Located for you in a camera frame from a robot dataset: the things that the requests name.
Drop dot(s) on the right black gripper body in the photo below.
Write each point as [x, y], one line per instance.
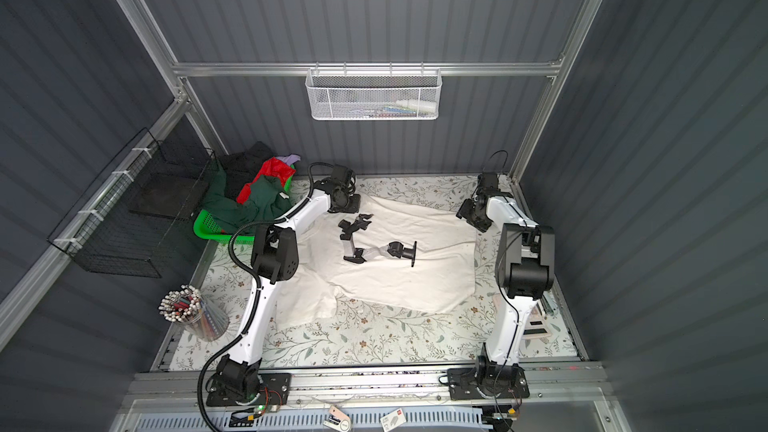
[469, 212]

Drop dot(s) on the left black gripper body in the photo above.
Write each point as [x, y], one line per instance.
[350, 203]

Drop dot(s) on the white printed t shirt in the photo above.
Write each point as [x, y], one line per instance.
[415, 257]

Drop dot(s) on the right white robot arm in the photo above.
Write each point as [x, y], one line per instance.
[524, 271]

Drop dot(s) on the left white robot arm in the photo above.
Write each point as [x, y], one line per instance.
[274, 260]

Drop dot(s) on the purple t shirt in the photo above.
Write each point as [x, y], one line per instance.
[289, 159]

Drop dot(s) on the dark green t shirt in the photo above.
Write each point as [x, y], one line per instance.
[262, 199]

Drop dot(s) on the black t shirt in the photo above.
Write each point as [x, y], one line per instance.
[241, 168]

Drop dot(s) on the white bottle in basket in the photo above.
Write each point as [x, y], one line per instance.
[417, 106]

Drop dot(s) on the pink calculator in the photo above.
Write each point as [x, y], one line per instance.
[538, 326]

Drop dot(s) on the green laundry basket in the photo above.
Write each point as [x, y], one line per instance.
[206, 228]

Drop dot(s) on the cup of markers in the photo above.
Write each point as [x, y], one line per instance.
[200, 317]

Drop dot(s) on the white tag with red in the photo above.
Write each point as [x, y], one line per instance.
[393, 420]

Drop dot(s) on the white tag left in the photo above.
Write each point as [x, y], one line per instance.
[336, 420]

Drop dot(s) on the white wire mesh basket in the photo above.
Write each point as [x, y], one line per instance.
[370, 96]

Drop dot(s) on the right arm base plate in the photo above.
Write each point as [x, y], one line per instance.
[496, 383]

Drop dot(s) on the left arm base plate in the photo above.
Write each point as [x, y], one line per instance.
[255, 389]

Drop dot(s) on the black wire mesh basket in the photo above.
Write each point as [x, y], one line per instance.
[139, 222]

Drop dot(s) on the aluminium mounting rail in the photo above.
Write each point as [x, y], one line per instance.
[378, 385]

